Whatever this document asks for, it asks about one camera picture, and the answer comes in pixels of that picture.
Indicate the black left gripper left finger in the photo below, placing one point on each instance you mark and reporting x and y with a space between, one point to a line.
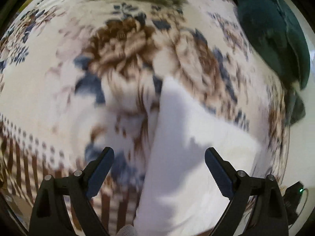
49 213

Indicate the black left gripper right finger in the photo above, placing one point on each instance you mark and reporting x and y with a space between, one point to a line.
268 216

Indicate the white pants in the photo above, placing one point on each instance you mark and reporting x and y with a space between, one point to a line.
180 196

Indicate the white gloved hand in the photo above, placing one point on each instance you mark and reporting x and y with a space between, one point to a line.
127 230

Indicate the floral bed blanket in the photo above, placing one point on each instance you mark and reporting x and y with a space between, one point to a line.
78 76

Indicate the dark green quilt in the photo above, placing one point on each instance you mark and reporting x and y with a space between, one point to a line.
276 35

